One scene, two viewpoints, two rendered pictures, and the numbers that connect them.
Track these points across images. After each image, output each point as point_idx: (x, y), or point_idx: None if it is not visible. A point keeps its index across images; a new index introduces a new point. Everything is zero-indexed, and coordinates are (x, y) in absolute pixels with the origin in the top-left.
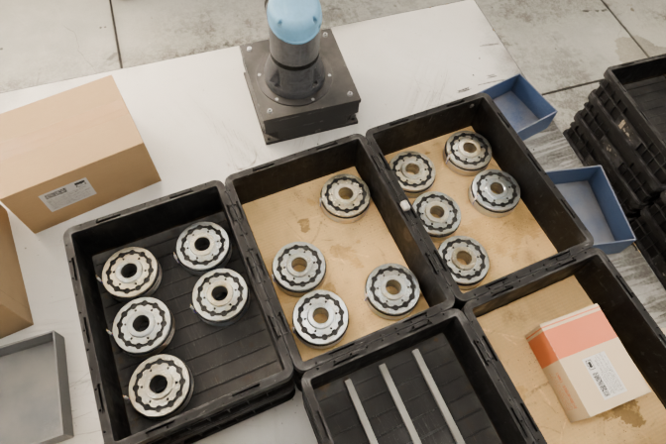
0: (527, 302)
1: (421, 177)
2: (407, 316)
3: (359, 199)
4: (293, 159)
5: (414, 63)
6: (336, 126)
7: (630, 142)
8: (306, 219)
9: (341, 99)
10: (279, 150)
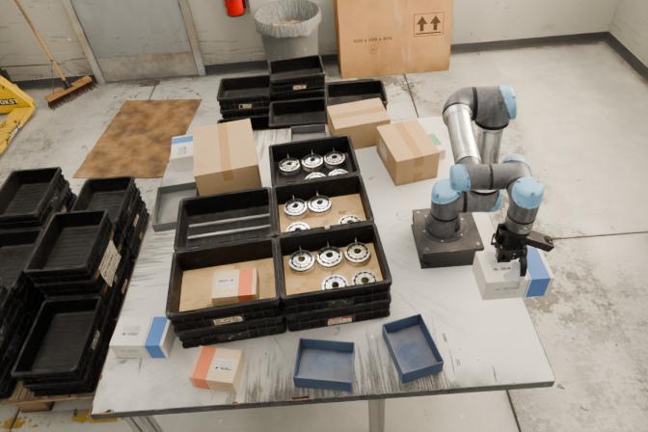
0: (273, 286)
1: (351, 254)
2: None
3: None
4: (364, 195)
5: (472, 312)
6: (418, 256)
7: None
8: (344, 213)
9: (423, 244)
10: (406, 230)
